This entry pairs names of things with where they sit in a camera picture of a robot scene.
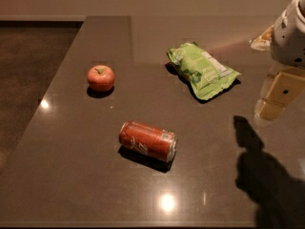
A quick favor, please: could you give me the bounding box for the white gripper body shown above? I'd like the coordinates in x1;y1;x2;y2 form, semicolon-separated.
271;0;305;68

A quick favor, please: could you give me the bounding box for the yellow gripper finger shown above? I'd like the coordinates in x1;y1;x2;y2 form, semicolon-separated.
254;68;305;127
250;26;274;52

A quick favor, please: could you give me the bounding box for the red coke can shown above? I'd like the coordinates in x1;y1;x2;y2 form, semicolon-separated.
119;121;177;163

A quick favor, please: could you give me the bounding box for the green chip bag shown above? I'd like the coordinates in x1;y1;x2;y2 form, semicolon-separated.
167;43;240;101

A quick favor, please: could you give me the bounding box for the red apple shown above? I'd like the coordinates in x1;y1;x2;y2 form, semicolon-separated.
87;65;115;93

